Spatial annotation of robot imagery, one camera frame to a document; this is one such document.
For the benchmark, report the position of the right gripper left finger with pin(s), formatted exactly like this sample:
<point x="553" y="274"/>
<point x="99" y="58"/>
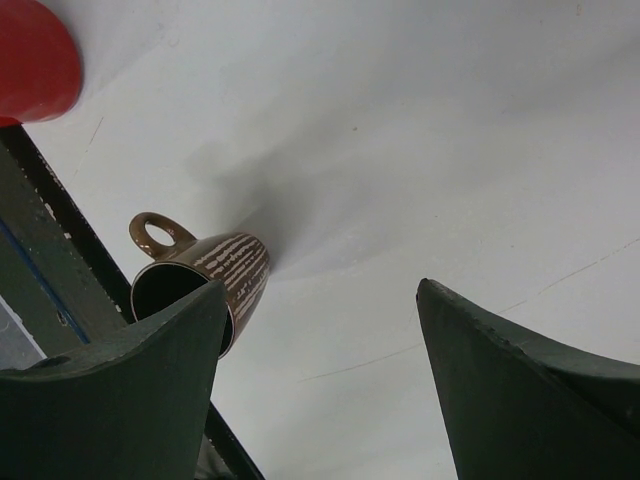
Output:
<point x="130" y="406"/>

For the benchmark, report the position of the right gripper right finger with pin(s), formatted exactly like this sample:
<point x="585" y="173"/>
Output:
<point x="519" y="405"/>

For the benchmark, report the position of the brown speckled mug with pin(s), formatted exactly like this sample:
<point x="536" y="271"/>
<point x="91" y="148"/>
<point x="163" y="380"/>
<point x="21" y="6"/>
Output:
<point x="182" y="263"/>

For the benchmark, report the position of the red mug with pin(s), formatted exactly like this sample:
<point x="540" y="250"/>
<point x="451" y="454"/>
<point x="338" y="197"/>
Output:
<point x="41" y="68"/>

